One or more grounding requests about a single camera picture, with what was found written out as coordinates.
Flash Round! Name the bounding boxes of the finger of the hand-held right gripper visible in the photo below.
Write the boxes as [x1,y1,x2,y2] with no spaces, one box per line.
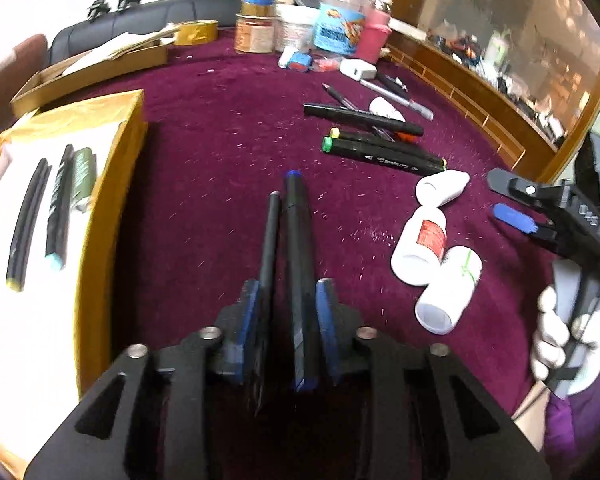
[486,169,576,211]
[490,202,566,256]

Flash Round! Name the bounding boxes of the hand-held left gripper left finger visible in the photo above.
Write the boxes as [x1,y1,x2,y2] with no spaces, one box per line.
[25,280,276,480]

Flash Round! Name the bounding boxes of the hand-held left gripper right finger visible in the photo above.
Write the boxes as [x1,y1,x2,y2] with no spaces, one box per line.
[315,277,553,480]

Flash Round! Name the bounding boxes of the thin black pen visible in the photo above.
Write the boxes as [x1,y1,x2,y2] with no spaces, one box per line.
[250,190,283,416]

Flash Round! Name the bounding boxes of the black marker blue cap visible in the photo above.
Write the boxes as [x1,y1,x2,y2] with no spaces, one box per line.
[282,169,321,393]

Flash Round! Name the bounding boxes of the white bottle red label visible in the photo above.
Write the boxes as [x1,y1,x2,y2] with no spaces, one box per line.
[391,206,450,287]

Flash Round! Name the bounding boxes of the yellow box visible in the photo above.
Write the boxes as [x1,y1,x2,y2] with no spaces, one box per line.
[0,89,148,466]

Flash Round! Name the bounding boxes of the person's right forearm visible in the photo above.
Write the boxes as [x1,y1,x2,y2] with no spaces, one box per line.
[512,377,600,480]

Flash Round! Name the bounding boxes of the person's right hand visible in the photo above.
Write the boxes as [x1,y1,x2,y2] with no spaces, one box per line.
[530,285,600,381]

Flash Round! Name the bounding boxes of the white plastic bottle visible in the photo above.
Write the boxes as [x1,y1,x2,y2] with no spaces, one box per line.
[415,170,471,207]

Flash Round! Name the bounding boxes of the white bottle green mark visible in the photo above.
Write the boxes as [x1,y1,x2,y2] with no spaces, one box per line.
[414,245,483,336]

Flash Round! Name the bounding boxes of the black marker green cap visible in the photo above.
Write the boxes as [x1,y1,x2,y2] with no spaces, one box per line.
[321,137,446,177]

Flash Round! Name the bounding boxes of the silver pen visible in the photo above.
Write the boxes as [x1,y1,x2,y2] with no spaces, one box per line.
[360,77,435,121]

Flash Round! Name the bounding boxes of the white conical bottle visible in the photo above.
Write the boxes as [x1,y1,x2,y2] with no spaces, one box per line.
[369,96,407,122]

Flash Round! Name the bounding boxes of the black marker yellow cap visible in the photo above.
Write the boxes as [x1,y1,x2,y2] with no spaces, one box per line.
[328,127,448,167]

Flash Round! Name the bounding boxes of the black small tool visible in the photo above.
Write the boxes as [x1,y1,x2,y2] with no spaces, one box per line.
[377,72,410,98]

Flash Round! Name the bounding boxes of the glass pane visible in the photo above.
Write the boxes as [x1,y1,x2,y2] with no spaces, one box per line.
[400,0,600,148]

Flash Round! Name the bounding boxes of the maroon felt table cover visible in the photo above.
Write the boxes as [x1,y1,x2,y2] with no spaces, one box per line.
[45,27,556,480]

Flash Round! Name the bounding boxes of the long black marker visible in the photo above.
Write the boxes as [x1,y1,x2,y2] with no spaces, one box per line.
[303,103,425,143]

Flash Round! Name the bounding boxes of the dark ballpoint pen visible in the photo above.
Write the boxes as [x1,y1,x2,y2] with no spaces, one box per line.
[322,82,396,141]

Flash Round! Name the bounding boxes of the white power adapter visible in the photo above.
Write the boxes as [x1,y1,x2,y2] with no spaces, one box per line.
[339,57,378,82]

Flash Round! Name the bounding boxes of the pink bottle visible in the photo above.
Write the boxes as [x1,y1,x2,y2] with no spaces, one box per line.
[355,0,393,65]

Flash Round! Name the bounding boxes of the black marker light-blue end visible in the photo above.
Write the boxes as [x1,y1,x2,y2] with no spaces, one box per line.
[45,144,76,272]

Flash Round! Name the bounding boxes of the blue label plastic jar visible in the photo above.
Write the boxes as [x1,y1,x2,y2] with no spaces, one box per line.
[312,0,373,57]

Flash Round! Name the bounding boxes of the black marker yellow end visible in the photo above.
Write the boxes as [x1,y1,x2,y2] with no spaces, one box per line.
[6,158,53,292]

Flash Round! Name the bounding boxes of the white and blue small box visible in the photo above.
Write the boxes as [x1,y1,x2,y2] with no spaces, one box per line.
[278,46,313,72]

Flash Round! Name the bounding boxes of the white jar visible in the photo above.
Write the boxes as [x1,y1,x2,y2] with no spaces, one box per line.
[276,7,315,53]

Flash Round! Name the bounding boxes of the yellow tape roll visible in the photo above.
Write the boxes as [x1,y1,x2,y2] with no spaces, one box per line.
[174,20,220,47]

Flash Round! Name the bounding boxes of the flat cardboard box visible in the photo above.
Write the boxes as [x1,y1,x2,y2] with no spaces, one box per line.
[11,40,170,118]

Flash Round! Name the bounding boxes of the white papers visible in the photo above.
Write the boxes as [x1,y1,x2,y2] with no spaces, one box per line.
[67,22,178,73]

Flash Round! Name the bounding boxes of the dark sofa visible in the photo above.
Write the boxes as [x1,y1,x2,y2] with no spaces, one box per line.
[47,0,241,58]

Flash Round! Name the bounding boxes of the brown chair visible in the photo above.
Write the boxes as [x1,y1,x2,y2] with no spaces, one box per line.
[10,34,48,83]

